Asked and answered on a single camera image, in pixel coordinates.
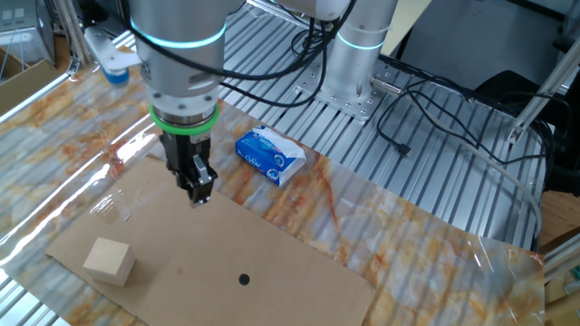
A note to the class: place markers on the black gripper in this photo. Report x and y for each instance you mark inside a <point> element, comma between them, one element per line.
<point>179,154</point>

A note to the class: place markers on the orange marble pattern mat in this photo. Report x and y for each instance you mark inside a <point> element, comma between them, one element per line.
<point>408,253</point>

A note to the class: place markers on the black chair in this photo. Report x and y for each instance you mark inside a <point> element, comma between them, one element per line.
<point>564,149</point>

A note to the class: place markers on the brown cardboard box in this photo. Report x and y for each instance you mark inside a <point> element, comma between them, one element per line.
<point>27,86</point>

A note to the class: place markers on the brown cardboard sheet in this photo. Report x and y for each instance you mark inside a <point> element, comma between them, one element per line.
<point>226,262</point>

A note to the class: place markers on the aluminium rail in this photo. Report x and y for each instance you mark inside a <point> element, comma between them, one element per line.
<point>36,96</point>

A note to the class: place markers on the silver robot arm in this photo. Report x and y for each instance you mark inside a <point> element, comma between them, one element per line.
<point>181,59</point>

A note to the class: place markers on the aluminium frame post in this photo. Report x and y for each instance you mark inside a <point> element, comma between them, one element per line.
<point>539,97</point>
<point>72,31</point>

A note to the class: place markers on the grey computer case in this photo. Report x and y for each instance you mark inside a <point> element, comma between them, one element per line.
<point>27,41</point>

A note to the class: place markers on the aluminium profile bar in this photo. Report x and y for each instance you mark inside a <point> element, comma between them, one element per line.
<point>564,260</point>

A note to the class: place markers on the light wooden cube block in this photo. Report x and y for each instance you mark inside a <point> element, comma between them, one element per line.
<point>109,260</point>

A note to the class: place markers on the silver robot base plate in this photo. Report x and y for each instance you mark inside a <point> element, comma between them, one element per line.
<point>362,108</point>

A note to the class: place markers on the tan board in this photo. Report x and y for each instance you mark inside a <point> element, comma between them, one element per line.
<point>408,22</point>

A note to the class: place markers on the silver metal connector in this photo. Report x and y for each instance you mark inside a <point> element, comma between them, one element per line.
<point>385,86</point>

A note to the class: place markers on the clear tape patch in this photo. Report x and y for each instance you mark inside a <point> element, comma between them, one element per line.
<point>111,206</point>

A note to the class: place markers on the blue white tissue pack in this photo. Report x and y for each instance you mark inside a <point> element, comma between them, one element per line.
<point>267,156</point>

